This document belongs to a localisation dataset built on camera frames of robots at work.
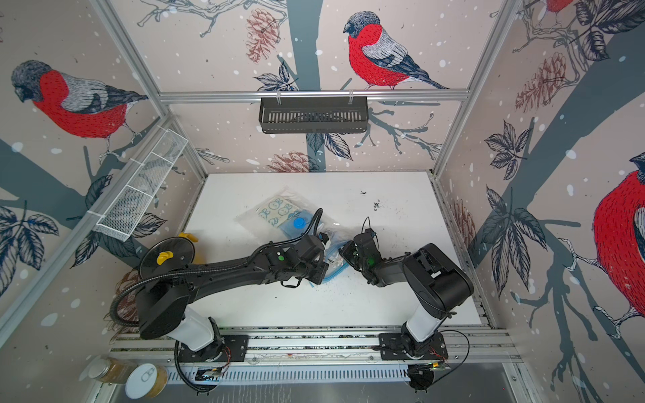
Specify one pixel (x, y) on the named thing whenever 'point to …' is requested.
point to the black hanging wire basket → (314, 117)
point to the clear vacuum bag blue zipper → (266, 232)
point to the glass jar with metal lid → (111, 369)
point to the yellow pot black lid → (166, 256)
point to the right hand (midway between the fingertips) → (339, 243)
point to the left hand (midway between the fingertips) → (331, 269)
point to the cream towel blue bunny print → (276, 211)
